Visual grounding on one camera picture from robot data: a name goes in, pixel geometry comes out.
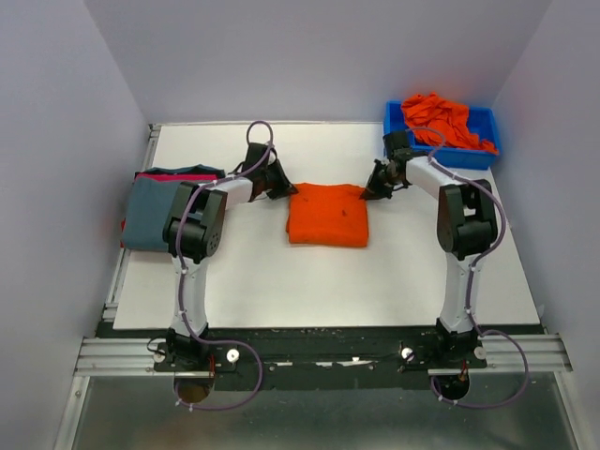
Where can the crumpled orange t shirt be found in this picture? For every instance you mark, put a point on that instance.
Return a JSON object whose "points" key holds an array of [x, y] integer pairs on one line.
{"points": [[435, 120]]}

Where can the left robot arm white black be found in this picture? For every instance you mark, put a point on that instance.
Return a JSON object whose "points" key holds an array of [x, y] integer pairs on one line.
{"points": [[193, 228]]}

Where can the folded grey-blue t shirt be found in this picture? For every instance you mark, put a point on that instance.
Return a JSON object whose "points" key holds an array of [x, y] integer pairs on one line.
{"points": [[148, 207]]}

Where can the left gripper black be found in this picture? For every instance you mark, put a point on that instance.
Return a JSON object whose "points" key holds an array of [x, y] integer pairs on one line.
{"points": [[284, 187]]}

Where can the blue plastic bin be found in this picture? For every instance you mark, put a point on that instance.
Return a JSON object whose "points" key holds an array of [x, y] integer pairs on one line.
{"points": [[481, 121]]}

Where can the black mounting base rail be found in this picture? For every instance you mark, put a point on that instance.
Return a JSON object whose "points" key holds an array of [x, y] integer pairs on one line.
{"points": [[318, 358]]}

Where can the orange t shirt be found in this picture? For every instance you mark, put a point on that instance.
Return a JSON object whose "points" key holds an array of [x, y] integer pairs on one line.
{"points": [[328, 215], [435, 120]]}

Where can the folded dark teal t shirt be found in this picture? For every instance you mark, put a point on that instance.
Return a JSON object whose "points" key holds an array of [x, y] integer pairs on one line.
{"points": [[198, 169]]}

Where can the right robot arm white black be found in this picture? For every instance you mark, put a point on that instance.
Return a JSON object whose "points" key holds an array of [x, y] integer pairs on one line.
{"points": [[471, 222]]}

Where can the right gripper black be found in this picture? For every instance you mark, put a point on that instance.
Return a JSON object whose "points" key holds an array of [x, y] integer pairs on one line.
{"points": [[373, 191]]}

